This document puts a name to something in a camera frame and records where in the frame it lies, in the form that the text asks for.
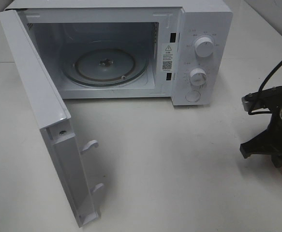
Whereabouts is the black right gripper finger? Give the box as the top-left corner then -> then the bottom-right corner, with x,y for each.
239,130 -> 274,159

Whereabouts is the white round door button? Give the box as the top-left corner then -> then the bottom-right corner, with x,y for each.
185,90 -> 201,102

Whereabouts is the white microwave door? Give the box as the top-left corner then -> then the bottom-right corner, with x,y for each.
0,10 -> 104,227

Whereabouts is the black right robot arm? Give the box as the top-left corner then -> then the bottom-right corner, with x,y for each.
240,86 -> 282,168

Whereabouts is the white lower timer knob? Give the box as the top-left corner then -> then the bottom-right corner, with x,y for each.
190,68 -> 207,86

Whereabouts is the white upper power knob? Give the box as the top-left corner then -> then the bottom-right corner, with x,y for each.
194,36 -> 214,58

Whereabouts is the white microwave oven body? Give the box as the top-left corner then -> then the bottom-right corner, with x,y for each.
4,0 -> 233,105

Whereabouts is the white warning label sticker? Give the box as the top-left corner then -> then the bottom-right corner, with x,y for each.
161,43 -> 176,72

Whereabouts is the glass microwave turntable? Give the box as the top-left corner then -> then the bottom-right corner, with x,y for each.
60,40 -> 150,87

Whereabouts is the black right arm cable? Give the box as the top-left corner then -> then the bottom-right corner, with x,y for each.
246,49 -> 282,116

